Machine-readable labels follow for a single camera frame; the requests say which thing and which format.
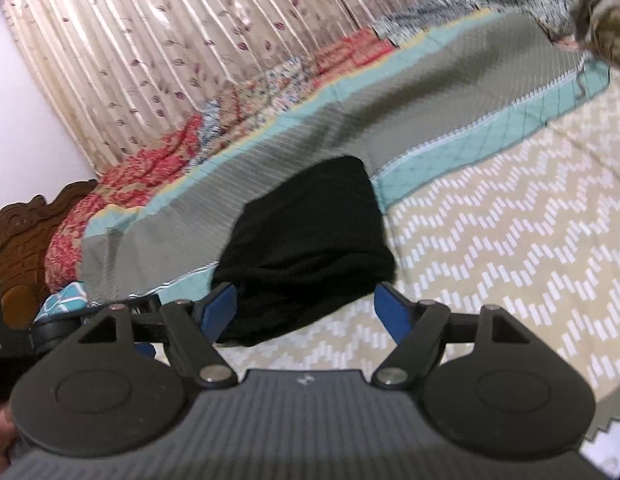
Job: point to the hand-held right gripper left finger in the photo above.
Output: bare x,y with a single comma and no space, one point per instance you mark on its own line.
217,310

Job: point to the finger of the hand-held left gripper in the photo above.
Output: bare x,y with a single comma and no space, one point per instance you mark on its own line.
55,332

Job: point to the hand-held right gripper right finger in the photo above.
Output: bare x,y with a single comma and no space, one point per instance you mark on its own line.
394,310

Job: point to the black pants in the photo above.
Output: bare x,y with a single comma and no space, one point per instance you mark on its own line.
310,240

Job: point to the teal patterned pillow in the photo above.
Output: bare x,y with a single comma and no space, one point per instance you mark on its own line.
65,299

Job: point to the carved wooden headboard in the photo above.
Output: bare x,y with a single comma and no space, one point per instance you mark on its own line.
25,240

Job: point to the floral patchwork quilt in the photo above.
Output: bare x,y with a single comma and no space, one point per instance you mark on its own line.
155,170

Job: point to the beige leaf print curtain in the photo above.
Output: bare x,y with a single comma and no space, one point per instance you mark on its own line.
140,50

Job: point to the camouflage cloth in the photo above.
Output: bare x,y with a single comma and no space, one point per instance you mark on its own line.
607,15

